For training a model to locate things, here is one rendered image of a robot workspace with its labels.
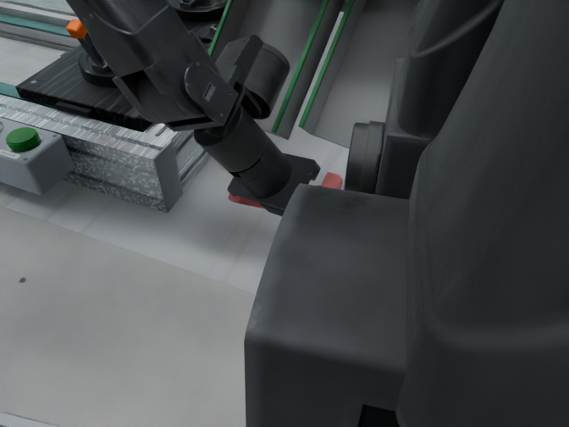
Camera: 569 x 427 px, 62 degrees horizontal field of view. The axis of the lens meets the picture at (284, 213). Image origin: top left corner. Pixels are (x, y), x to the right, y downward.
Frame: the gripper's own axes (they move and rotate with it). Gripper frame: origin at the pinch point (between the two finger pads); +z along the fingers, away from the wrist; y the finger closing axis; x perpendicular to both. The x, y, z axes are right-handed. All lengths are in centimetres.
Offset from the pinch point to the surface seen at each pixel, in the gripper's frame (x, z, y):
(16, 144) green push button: 9.5, -20.9, 31.6
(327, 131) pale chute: -9.8, -4.3, -0.5
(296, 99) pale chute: -10.6, -9.2, 2.1
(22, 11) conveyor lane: -17, -19, 72
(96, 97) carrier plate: -2.9, -15.0, 33.0
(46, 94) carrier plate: 0.1, -18.4, 39.3
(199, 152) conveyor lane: -3.5, -2.2, 21.8
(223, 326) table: 17.3, -2.4, 0.9
